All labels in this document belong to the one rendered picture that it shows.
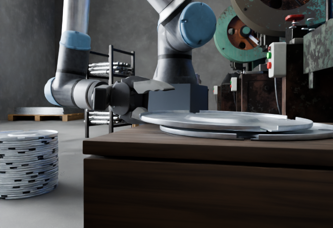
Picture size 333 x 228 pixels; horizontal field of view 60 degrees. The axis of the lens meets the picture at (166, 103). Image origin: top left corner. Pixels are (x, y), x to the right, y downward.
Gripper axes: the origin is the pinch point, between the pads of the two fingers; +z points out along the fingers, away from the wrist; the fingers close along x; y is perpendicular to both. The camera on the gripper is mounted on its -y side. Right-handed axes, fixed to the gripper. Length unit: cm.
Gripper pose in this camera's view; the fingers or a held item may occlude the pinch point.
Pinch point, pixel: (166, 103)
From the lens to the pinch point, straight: 59.2
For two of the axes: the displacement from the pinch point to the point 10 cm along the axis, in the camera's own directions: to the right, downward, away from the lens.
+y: 4.7, -0.2, 8.8
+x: -0.7, 10.0, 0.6
